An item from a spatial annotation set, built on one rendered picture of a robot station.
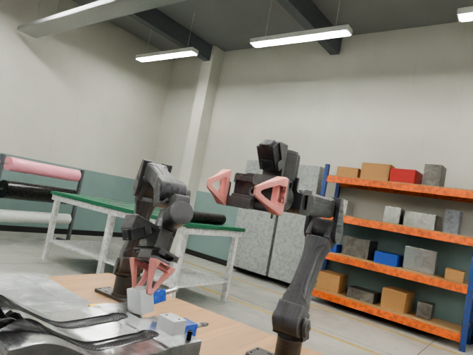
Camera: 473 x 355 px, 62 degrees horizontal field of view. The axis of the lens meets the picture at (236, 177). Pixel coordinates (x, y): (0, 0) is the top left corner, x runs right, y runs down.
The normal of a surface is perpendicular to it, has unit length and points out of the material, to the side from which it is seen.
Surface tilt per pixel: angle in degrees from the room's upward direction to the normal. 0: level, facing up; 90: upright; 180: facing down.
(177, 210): 71
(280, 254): 90
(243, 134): 90
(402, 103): 90
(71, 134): 90
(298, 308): 60
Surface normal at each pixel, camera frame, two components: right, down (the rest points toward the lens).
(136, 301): -0.63, 0.00
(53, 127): 0.78, 0.11
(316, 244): -0.37, -0.62
